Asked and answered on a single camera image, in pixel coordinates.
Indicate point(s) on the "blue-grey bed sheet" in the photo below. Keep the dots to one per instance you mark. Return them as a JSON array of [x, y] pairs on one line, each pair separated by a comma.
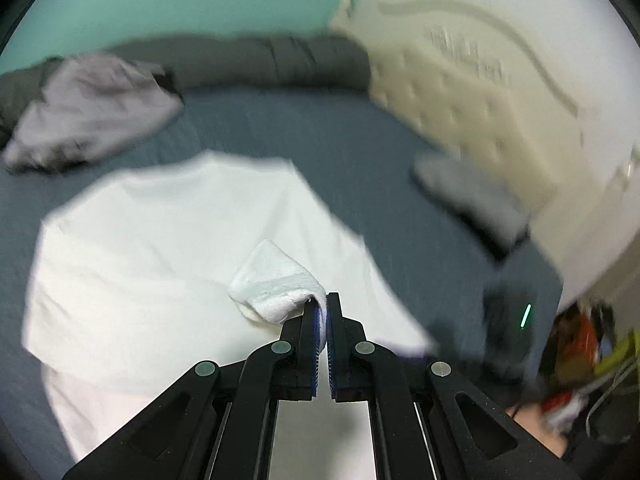
[[350, 150]]

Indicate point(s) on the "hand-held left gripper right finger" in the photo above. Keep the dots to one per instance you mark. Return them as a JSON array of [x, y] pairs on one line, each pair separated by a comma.
[[332, 330]]

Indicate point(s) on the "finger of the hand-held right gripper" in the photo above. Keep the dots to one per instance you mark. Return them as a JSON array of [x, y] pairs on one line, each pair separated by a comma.
[[455, 340]]

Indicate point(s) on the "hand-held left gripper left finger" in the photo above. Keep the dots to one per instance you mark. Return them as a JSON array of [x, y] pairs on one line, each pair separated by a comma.
[[314, 330]]

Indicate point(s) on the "white t-shirt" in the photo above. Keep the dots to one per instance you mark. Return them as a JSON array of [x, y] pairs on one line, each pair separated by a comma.
[[165, 240]]

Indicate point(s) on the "grey folded garment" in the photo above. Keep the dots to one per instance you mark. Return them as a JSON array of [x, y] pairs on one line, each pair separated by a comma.
[[465, 190]]

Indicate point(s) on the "dark grey rolled duvet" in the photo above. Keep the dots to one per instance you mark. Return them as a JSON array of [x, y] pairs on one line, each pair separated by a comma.
[[280, 60]]

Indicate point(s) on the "lilac crumpled garment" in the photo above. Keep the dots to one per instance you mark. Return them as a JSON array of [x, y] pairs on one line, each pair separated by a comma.
[[90, 110]]

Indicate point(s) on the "cream tufted headboard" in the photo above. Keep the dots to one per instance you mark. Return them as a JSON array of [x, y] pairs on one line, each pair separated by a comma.
[[450, 95]]

